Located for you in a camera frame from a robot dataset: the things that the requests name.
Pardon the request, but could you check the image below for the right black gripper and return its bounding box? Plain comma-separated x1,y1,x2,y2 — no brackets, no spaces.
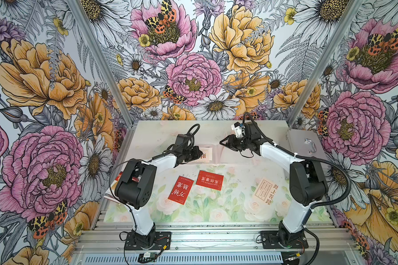
219,134,251,152

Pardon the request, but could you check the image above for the cream card with red characters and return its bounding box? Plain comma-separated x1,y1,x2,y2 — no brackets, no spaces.
198,147,213,163

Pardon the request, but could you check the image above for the red landscape greeting card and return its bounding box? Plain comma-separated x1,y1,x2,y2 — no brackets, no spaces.
196,171,224,191

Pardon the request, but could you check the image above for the pink photo album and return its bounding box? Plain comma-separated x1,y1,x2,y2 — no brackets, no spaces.
189,144,261,166

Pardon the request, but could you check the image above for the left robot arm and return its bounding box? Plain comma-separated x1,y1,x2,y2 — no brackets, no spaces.
111,132,203,249

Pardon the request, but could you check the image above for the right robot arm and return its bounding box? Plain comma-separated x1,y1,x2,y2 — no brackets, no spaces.
220,121,328,248

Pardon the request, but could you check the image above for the red card with white characters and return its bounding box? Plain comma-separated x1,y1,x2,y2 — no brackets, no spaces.
168,176,194,205

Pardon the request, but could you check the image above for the cream card with framed text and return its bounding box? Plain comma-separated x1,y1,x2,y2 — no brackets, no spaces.
254,178,279,205

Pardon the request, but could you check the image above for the silver metal case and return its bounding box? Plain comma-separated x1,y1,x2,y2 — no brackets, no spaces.
286,129,327,159

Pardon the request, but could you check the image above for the red and white box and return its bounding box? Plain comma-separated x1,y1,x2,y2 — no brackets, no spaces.
104,171,123,204

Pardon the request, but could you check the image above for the small green circuit board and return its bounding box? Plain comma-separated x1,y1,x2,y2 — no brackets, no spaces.
137,252,157,264

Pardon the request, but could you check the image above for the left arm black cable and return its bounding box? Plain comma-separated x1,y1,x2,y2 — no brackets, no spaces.
108,124,201,233

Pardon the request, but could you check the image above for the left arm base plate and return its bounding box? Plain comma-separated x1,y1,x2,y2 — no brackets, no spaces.
124,230,172,251

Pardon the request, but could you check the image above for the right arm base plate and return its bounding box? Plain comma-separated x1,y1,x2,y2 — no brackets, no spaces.
258,230,308,249

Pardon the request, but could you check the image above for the aluminium rail frame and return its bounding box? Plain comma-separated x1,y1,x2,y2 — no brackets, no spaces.
72,220,364,265

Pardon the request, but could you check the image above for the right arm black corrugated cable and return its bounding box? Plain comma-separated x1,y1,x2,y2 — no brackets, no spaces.
243,112,352,265

